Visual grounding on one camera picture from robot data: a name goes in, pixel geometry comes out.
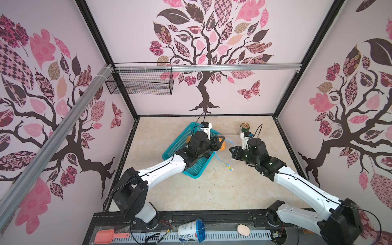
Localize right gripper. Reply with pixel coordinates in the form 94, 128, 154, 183
229, 145, 258, 167

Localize clear zip top bag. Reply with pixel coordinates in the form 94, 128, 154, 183
215, 134, 242, 171

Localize teal plastic basket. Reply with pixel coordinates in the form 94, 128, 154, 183
162, 122, 225, 179

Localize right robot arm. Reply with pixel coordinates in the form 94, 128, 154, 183
230, 138, 363, 245

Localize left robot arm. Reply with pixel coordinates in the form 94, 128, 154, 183
112, 131, 225, 223

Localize green beverage can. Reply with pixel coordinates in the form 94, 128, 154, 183
240, 122, 250, 133

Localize beige egg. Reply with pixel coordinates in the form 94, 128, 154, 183
237, 224, 251, 236

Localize white yogurt cup blue lid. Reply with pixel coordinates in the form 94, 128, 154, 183
177, 218, 206, 243

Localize pink plastic scoop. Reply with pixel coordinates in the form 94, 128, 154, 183
94, 229, 131, 245

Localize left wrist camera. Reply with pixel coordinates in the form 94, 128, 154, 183
201, 121, 212, 140

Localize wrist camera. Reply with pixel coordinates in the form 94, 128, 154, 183
240, 131, 253, 150
201, 121, 212, 140

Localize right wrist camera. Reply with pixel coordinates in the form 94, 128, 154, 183
240, 131, 253, 150

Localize white slotted cable duct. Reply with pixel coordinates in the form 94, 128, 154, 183
110, 230, 273, 245

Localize black wire basket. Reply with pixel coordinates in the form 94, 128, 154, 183
105, 61, 174, 96

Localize aluminium rail back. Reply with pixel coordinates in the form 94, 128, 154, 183
115, 63, 302, 72

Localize aluminium rail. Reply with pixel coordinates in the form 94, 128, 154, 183
1, 64, 113, 229
115, 63, 302, 72

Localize aluminium rail left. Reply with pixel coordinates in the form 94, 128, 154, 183
1, 64, 113, 229

